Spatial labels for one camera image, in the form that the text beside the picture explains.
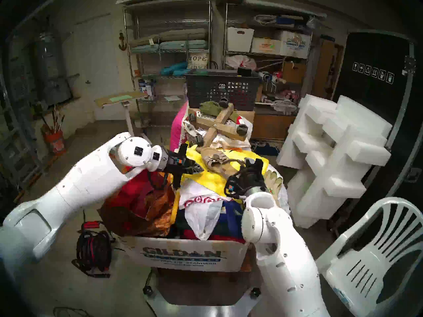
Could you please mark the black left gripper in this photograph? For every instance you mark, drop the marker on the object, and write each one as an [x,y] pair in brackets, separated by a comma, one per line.
[178,166]

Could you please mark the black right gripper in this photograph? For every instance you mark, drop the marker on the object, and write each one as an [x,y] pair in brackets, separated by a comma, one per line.
[252,182]

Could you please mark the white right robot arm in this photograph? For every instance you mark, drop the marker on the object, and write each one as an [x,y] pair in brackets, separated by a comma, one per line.
[284,270]

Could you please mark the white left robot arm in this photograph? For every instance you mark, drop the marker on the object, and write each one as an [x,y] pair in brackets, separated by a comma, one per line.
[82,184]

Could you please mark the yellow towel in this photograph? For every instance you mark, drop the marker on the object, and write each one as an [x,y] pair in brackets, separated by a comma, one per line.
[211,182]

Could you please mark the blue white patterned cloth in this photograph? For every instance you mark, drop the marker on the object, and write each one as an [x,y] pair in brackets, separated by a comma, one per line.
[261,144]

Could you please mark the tan green-tipped garden glove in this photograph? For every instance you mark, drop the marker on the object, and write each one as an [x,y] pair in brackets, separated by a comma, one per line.
[274,181]

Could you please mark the wooden cross caster dolly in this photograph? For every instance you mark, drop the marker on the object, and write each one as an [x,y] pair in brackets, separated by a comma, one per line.
[231,130]

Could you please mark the pink white pillow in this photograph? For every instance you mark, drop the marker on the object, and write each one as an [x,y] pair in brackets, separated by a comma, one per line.
[178,128]

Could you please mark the brown wooden chest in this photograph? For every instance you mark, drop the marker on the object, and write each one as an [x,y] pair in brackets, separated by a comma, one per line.
[271,124]

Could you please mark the white red-target plastic bag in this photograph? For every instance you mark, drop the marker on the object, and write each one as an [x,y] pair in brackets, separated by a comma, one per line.
[201,220]

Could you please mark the green knit glove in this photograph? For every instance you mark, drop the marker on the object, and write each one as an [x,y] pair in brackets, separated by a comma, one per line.
[211,106]

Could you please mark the red fabric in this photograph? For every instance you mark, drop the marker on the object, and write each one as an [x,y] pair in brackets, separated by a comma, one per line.
[224,237]

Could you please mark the dark plastic mesh basket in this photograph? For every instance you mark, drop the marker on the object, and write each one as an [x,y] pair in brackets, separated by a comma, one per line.
[205,88]

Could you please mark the pink artificial flowers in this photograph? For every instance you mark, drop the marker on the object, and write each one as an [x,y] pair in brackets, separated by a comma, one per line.
[289,94]

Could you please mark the white overbed table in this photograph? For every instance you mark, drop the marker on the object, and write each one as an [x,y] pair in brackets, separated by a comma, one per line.
[130,121]

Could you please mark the large Gildan activewear carton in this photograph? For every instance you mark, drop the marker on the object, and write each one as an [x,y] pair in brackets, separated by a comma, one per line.
[185,255]

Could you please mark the blue white product box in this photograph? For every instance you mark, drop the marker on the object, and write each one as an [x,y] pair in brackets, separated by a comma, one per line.
[148,90]

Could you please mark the black yellow small box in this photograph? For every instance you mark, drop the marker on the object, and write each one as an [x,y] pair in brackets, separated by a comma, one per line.
[244,72]

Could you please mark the white foam packing insert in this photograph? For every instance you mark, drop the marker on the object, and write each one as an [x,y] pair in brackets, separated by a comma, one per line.
[347,148]

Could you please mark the teal blue cushion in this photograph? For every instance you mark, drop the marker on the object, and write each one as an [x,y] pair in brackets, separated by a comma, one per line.
[173,68]

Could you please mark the pale plastic shelf bag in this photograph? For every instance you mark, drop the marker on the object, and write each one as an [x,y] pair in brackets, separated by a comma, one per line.
[238,62]

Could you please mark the Hope print pillow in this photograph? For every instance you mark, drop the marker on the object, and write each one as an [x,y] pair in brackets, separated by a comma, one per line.
[197,59]

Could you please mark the brown wooden cabinet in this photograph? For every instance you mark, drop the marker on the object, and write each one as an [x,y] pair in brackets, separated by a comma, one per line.
[322,68]

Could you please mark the white labelled cardboard box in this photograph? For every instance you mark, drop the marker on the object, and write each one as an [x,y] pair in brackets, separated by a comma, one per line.
[264,46]

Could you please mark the mint seat cushion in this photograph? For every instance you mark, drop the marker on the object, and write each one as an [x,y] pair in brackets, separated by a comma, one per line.
[185,44]

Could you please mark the black star knob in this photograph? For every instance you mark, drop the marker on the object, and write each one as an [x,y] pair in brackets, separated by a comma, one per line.
[147,290]
[255,291]

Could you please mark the small white Gildan box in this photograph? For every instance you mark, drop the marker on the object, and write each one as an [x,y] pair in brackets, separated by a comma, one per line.
[295,44]

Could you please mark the tan seat cushion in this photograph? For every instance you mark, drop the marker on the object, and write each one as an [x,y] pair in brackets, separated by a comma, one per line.
[185,34]

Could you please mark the orange plastic bucket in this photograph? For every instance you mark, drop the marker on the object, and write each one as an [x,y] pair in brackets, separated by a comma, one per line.
[56,143]

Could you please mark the white panel door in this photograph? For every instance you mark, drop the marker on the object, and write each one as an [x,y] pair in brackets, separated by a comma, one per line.
[97,58]

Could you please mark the white plastic chair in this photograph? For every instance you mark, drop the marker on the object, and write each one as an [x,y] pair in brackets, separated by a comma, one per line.
[363,270]

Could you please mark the black flight case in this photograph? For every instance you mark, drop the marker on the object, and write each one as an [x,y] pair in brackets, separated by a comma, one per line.
[373,55]

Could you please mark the grey water heater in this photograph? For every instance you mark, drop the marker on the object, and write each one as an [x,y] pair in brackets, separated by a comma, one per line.
[49,65]

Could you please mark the aluminium ladder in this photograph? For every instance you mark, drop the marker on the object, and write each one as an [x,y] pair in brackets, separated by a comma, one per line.
[16,148]

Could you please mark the grey furnace unit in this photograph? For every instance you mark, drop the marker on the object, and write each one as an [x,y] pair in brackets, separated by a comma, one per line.
[18,82]

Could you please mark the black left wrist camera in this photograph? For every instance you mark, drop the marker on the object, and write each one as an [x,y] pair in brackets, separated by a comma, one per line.
[178,160]

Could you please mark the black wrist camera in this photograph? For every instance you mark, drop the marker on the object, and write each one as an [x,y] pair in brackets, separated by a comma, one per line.
[178,160]
[231,187]

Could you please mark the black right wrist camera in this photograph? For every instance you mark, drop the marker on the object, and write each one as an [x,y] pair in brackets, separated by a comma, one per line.
[231,187]

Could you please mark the anchor wall decoration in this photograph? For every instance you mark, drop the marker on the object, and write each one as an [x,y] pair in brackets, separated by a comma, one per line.
[122,45]

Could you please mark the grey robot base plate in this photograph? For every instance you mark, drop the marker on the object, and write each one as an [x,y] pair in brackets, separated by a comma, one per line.
[201,311]

